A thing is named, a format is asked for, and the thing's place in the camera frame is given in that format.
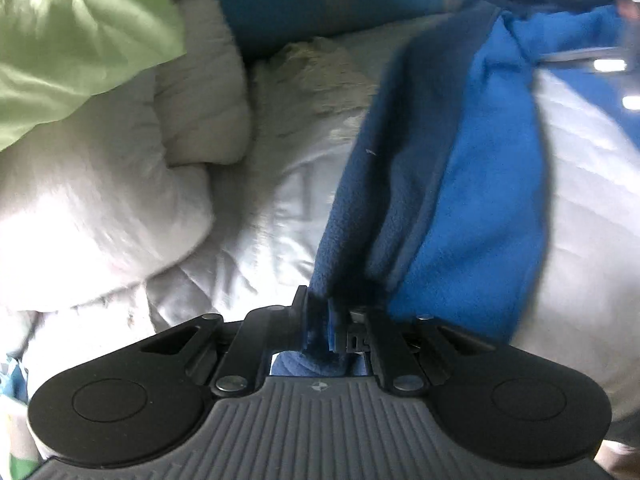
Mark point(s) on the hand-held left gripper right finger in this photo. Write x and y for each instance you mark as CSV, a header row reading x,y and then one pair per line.
x,y
350,335

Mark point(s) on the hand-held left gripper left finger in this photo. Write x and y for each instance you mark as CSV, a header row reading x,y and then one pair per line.
x,y
299,320

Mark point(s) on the blue fleece hoodie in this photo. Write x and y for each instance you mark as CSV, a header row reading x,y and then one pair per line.
x,y
450,185

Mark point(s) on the white quilted bed sheet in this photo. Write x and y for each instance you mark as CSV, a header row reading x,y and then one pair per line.
x,y
280,210

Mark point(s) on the white padded duvet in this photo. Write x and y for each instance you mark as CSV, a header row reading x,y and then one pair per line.
x,y
100,200

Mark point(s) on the printed colourful cloth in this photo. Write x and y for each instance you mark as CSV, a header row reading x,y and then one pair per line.
x,y
15,410

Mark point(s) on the blue grey-striped pillow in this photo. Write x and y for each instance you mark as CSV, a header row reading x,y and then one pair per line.
x,y
280,0

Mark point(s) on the light green cloth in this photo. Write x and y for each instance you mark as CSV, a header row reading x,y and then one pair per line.
x,y
75,35

